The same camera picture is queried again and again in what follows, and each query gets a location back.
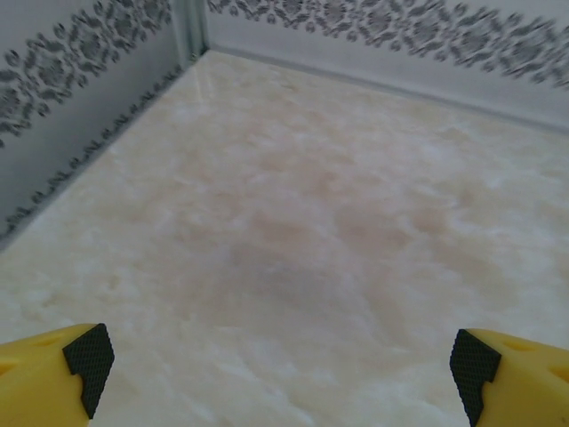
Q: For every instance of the aluminium corner post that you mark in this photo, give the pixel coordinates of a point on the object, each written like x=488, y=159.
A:
x=191, y=22

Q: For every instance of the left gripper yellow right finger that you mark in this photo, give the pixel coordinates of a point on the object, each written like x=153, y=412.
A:
x=524, y=382

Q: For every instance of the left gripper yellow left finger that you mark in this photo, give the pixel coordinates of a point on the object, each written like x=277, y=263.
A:
x=35, y=378

